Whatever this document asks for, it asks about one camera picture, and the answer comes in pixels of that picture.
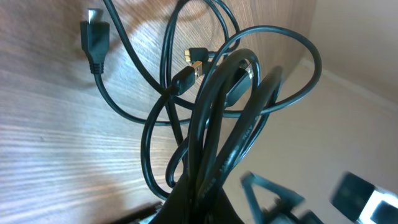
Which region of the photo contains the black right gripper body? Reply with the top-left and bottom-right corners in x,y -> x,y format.
241,172 -> 323,224

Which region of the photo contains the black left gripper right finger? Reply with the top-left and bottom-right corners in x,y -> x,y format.
204,190 -> 244,224

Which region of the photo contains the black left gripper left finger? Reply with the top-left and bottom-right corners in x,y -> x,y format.
150,179 -> 193,224

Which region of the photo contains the thick black cable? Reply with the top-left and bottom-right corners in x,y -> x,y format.
164,25 -> 323,212

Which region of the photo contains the thin black USB cable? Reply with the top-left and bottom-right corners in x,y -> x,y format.
79,0 -> 242,200

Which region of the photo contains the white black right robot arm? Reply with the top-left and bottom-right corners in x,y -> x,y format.
241,172 -> 397,224

